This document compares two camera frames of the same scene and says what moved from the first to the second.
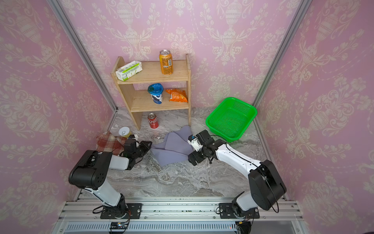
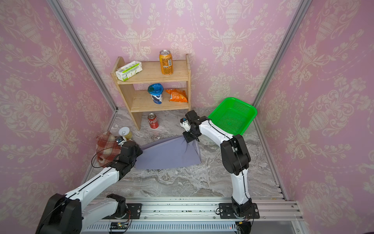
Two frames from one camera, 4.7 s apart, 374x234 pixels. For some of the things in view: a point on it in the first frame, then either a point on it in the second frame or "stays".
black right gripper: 192,160 → 189,138
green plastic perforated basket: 230,118 stays
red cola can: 153,120 stays
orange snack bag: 177,95 stays
